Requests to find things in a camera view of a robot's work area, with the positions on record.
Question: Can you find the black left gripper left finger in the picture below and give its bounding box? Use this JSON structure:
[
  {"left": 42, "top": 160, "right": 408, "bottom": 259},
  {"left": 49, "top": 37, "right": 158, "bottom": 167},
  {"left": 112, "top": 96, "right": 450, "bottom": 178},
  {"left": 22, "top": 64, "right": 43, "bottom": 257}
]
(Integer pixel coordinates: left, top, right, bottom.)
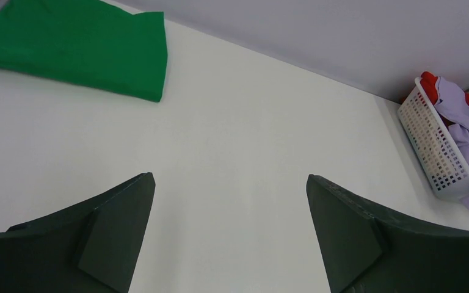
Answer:
[{"left": 0, "top": 172, "right": 156, "bottom": 292}]

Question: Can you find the red t-shirt in basket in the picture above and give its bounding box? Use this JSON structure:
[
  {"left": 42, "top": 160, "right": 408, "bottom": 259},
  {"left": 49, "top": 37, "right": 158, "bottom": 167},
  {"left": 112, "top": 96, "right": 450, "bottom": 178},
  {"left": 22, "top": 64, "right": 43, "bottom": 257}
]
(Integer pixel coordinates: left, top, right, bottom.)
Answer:
[{"left": 420, "top": 71, "right": 469, "bottom": 106}]

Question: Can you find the green folded t-shirt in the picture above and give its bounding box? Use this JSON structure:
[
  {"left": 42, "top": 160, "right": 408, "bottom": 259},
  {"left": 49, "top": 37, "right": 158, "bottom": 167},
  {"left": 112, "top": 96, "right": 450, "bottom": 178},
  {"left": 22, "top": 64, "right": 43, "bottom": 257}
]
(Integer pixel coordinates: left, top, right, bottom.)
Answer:
[{"left": 0, "top": 1, "right": 169, "bottom": 103}]

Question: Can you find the white plastic laundry basket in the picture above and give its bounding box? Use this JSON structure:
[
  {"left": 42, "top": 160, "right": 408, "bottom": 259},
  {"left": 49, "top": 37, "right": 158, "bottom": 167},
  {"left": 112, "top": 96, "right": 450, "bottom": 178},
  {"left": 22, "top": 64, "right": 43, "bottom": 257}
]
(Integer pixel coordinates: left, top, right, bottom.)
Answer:
[{"left": 398, "top": 77, "right": 469, "bottom": 202}]

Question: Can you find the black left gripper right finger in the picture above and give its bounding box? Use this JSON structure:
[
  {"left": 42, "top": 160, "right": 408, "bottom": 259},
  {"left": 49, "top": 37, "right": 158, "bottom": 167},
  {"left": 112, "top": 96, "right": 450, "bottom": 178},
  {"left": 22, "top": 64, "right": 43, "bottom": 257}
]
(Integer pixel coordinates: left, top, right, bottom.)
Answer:
[{"left": 306, "top": 175, "right": 469, "bottom": 292}]

